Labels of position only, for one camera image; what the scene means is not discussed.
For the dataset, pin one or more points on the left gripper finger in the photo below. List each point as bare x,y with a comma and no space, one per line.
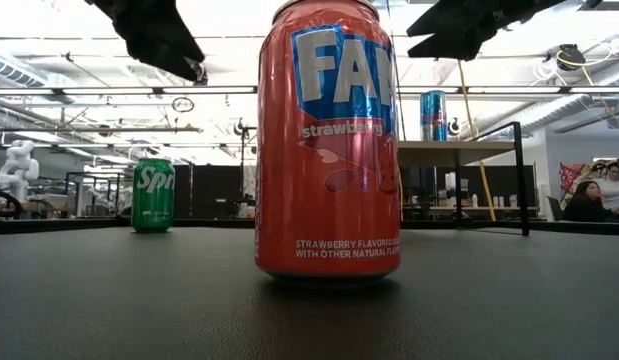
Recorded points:
159,40

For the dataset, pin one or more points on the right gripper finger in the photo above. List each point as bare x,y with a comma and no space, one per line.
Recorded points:
454,17
469,45

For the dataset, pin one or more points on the blue silver Red Bull can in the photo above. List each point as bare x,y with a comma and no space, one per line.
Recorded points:
434,117

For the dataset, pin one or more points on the green Sprite can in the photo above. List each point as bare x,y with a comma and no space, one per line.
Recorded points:
153,200

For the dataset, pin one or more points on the red Fanta strawberry can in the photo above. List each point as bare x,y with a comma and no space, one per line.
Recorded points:
329,200

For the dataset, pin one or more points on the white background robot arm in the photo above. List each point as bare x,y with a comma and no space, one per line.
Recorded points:
19,167

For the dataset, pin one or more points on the small black hanging reel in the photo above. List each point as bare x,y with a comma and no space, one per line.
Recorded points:
454,127

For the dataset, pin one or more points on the black partition panel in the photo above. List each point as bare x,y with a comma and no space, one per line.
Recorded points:
209,190

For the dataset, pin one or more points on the background desk with bottles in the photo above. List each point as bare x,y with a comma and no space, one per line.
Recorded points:
489,208

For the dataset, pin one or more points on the person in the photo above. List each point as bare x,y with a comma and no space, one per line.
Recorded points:
586,206
614,187

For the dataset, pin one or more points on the white ceiling duct pipe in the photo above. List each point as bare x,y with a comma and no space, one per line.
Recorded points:
554,110

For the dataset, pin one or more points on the wooden shelf with black frame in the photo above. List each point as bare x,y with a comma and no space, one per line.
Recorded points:
439,151

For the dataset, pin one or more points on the ribbed ceiling air duct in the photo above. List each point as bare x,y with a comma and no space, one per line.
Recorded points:
14,72

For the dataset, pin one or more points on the colourful wall hanging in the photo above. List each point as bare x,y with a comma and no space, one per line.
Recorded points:
571,177

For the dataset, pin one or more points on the black table frame rail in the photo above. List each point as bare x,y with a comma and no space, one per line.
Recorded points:
214,223

